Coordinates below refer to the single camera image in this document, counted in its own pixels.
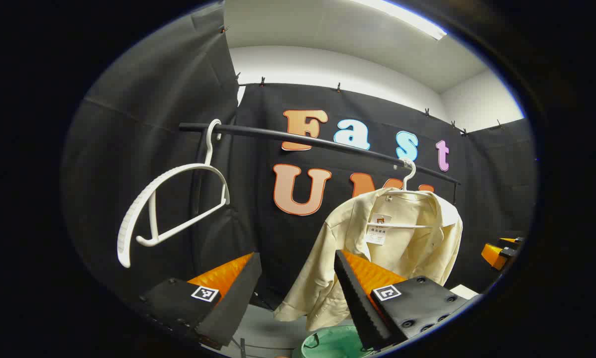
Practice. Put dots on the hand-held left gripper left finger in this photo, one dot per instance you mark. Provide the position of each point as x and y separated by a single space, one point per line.
236 303

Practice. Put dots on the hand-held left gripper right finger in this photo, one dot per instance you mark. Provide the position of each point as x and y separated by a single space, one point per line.
357 308

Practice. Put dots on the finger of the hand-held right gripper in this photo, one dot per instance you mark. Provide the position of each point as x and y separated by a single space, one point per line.
492 254

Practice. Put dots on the green laundry hamper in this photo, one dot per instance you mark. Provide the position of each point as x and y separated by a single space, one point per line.
333 345

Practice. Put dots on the cream shirt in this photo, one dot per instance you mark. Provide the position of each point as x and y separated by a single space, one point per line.
338 233

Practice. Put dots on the white plastic hanger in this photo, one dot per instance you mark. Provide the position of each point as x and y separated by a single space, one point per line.
402 225
123 246

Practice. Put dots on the black backdrop cloth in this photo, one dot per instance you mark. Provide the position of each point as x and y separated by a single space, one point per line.
258 238

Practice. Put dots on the row of black cloth clips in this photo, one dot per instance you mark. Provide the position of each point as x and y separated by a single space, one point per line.
262 81

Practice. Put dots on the black clothes rail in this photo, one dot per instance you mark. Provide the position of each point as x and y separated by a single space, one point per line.
248 131

